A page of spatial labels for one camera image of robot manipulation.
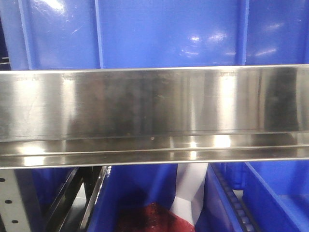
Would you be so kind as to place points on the lower right blue bin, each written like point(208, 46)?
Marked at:
point(276, 193)

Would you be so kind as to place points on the white perforated shelf post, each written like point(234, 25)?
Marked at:
point(12, 210)

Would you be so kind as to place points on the lower middle blue bin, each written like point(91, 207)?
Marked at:
point(190, 191)

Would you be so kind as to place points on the stainless steel shelf rail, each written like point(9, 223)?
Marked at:
point(76, 118)

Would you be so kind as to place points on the upper blue storage bin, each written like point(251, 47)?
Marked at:
point(90, 34)

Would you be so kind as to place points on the dark red cloth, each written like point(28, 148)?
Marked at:
point(151, 218)

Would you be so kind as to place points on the black roller track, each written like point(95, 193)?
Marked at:
point(242, 215)

